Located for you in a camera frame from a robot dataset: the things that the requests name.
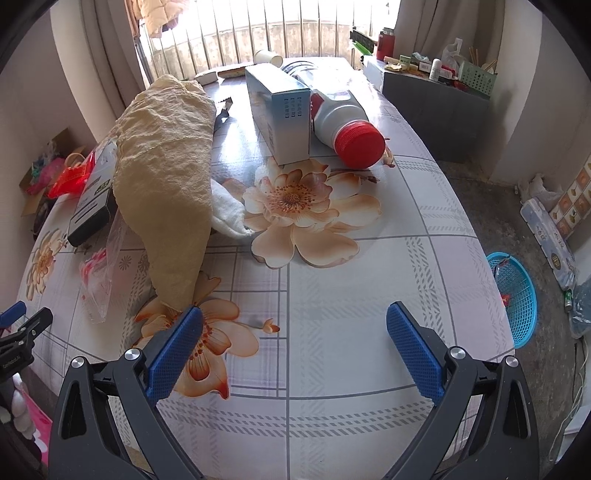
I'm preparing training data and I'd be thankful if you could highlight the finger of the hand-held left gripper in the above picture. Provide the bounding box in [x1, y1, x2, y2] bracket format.
[0, 301, 27, 329]
[4, 307, 54, 344]

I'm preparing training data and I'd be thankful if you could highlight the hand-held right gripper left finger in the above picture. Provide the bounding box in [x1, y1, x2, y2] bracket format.
[48, 305, 206, 480]

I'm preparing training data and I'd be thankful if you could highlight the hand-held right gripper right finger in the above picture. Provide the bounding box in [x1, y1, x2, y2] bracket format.
[383, 301, 541, 480]

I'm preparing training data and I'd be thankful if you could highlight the clear plastic bag red print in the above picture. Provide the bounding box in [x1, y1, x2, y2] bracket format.
[78, 215, 127, 324]

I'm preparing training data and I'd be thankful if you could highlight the blue plastic basket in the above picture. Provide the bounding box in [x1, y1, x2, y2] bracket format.
[485, 251, 539, 349]

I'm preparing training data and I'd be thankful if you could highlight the long black box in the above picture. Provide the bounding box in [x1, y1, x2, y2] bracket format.
[67, 138, 122, 247]

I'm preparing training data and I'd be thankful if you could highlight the red plastic packet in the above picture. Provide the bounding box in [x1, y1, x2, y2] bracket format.
[47, 152, 95, 199]

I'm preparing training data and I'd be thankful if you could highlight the white glove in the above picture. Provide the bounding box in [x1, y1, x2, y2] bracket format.
[210, 179, 257, 238]

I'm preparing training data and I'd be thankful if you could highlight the yellow crinkled cloth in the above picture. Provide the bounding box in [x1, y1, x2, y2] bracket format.
[113, 75, 218, 310]

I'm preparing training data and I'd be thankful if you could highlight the white bottle red cap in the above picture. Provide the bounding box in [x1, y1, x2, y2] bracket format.
[295, 69, 386, 169]

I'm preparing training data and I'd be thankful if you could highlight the blue and white box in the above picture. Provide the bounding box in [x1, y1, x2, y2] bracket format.
[245, 64, 312, 166]

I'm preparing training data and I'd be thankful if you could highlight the person's left hand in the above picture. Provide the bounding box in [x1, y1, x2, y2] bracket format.
[9, 373, 38, 441]

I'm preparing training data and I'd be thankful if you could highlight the pink printed bag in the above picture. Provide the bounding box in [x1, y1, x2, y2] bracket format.
[21, 392, 54, 467]

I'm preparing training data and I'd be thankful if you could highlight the floral tablecloth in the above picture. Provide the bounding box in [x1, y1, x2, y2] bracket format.
[16, 58, 515, 480]

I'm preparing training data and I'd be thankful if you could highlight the pink plastic bag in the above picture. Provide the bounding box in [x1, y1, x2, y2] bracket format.
[25, 157, 65, 197]

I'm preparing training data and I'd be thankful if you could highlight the wrapped tissue roll pack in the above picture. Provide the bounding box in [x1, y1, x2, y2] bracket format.
[520, 199, 578, 289]

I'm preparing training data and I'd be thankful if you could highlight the cardboard box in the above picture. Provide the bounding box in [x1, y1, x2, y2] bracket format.
[18, 128, 88, 217]

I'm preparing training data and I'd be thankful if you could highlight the crumpled white plastic bag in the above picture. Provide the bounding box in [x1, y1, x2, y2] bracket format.
[517, 173, 564, 206]

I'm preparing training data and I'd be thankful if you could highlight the tile patterned box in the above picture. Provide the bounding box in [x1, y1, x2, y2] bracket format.
[549, 157, 591, 241]

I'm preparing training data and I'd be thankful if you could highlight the grey cabinet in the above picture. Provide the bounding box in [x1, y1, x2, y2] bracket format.
[382, 69, 491, 162]

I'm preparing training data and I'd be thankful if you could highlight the beige left curtain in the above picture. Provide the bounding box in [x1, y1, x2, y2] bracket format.
[51, 0, 153, 134]

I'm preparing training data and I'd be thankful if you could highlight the beige curtain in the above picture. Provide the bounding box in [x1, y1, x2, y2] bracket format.
[51, 0, 153, 134]
[394, 0, 513, 79]

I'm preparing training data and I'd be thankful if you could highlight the white foam box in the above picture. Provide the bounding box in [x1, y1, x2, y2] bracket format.
[361, 58, 386, 90]

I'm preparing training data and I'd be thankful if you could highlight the green plastic storage basket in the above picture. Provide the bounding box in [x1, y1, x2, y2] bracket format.
[457, 59, 498, 97]

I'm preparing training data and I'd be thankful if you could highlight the red thermos bottle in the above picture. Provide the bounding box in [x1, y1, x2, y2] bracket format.
[376, 28, 396, 63]

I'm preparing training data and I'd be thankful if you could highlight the green and black tool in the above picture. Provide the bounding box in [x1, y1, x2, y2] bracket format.
[349, 28, 378, 57]

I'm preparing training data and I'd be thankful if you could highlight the metal window railing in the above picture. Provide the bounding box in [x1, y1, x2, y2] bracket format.
[136, 0, 398, 81]

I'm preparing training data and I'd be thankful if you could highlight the beige right curtain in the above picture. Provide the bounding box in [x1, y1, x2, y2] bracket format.
[394, 0, 513, 79]

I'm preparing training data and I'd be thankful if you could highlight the hanging beige jacket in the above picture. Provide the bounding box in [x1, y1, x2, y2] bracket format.
[124, 0, 192, 38]

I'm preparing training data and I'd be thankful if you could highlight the white cable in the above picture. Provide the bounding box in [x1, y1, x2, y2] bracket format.
[551, 339, 587, 444]

